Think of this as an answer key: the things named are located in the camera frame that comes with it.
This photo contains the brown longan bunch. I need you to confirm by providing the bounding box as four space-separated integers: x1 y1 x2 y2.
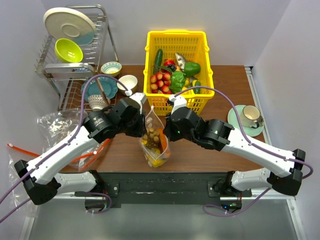
142 127 160 145

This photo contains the lime green bowl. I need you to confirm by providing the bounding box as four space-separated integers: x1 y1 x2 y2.
54 38 84 63

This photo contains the green bell pepper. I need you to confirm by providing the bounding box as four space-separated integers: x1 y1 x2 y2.
183 61 201 77

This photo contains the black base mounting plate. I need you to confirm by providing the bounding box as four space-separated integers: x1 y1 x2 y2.
100 172 252 208

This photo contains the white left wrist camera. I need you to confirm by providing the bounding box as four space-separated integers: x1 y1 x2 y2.
129 92 147 113

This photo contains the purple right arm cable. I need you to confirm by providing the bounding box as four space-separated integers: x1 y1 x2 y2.
174 85 314 217

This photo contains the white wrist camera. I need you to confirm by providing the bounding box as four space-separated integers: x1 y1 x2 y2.
167 94 187 114
129 92 147 113

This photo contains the teal scalloped plate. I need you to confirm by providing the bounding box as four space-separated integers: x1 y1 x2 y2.
80 76 119 102

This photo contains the cream mug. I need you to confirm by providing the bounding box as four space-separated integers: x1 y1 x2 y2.
239 105 265 129

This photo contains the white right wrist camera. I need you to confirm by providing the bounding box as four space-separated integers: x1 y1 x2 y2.
167 94 187 114

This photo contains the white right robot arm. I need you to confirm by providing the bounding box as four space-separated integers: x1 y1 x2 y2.
163 107 306 197

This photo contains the orange-zipper clear bag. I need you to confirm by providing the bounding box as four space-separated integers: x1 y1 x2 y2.
6 138 112 218

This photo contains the orange papaya slice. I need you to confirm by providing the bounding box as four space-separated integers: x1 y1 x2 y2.
157 128 171 158

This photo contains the clear white-dotted zip bag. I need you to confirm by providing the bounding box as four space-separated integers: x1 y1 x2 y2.
140 105 171 168

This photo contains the metal dish rack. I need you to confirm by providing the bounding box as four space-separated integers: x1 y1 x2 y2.
35 4 113 111

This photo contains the patterned white bowl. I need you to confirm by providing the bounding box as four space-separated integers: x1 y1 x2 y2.
87 94 111 111

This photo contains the crumpled clear plastic bag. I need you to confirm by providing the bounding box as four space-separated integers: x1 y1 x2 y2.
37 108 81 153

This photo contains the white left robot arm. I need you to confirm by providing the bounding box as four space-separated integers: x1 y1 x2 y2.
14 92 146 205

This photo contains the teal patterned small bowl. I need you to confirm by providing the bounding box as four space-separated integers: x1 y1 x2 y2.
100 61 122 77

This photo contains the green lettuce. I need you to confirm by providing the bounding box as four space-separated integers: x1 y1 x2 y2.
169 71 187 94

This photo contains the red pomegranate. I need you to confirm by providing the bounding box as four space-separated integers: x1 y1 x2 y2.
163 59 176 71

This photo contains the large cream blue plate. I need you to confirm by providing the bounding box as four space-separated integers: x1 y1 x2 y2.
43 7 96 46

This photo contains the white cream bowl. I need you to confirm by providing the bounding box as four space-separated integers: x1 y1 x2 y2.
117 75 138 96

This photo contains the yellow bell pepper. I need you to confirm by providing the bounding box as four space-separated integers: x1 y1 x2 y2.
148 159 166 168

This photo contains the dark green cucumber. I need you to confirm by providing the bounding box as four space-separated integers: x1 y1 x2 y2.
154 48 163 67

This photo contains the yellow plastic basket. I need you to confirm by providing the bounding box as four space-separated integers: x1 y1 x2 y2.
143 29 214 116

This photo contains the grey toy fish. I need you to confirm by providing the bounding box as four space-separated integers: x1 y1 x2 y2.
175 52 187 72

